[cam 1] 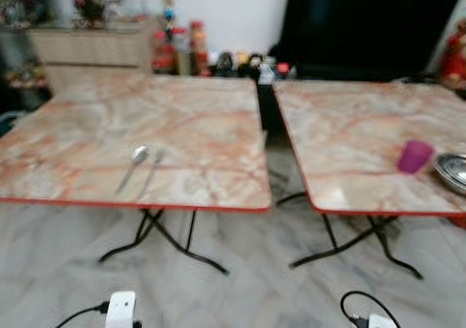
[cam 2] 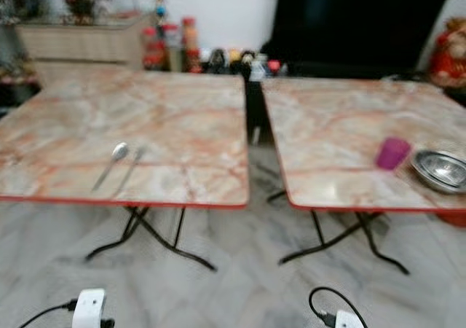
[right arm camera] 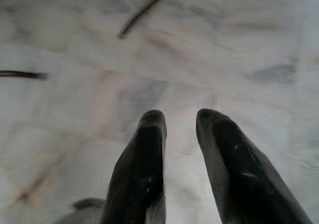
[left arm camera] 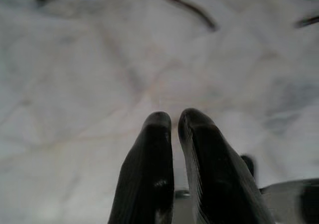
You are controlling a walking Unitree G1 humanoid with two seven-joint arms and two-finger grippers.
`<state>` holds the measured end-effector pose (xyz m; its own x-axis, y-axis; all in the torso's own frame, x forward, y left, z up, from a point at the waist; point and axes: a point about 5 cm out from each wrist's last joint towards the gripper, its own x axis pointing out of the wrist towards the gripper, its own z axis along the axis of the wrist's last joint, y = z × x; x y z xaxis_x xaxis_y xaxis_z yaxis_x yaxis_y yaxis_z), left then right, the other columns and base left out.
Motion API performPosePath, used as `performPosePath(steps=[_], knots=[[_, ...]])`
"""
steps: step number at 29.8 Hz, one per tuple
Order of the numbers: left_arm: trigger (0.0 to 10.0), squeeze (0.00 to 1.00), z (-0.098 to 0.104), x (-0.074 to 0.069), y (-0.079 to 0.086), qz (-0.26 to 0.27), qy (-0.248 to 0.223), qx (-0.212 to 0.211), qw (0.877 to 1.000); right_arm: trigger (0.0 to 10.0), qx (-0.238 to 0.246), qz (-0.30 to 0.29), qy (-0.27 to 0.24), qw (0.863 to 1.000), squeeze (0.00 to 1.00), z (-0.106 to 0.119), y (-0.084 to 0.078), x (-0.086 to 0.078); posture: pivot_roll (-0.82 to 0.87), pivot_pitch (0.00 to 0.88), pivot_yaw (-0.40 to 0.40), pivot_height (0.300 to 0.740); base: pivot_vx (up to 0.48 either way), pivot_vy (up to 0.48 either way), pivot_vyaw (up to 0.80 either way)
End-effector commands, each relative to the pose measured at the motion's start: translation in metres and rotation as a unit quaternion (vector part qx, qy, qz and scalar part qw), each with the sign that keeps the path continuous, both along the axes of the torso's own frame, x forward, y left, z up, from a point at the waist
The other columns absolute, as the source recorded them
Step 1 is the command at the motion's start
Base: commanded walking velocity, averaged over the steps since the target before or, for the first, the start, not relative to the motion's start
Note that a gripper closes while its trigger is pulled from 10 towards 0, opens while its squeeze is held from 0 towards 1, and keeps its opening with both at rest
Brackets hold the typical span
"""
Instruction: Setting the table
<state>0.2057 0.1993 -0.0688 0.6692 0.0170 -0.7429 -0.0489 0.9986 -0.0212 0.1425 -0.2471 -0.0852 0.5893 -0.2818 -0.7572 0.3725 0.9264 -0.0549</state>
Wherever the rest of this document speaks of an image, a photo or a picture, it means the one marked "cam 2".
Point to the red lid snack jar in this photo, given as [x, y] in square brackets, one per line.
[151, 47]

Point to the round steel plate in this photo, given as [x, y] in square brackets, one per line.
[440, 169]

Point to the steel fork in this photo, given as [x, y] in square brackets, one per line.
[132, 164]

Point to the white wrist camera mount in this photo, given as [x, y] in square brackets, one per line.
[348, 321]
[89, 307]

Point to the gold and blue trophy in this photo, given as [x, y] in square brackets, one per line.
[159, 0]

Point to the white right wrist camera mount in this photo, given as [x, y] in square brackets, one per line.
[348, 321]

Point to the yellow plush toy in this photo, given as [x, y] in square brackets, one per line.
[234, 53]

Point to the red festive figure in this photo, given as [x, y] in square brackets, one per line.
[450, 55]

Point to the purple plastic cup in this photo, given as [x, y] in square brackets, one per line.
[393, 153]

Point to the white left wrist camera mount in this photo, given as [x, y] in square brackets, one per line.
[89, 307]

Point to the black and white plush toy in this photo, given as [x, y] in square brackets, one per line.
[246, 60]

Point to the light wooden drawer cabinet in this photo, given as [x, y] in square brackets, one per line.
[80, 47]

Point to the black television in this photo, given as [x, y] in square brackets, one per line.
[349, 22]

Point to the dark figurine group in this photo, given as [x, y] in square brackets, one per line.
[84, 0]

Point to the steel tumbler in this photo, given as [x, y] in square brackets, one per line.
[172, 51]

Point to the steel spoon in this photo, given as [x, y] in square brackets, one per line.
[119, 151]

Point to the marble pattern folding table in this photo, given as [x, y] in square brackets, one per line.
[131, 131]
[349, 138]

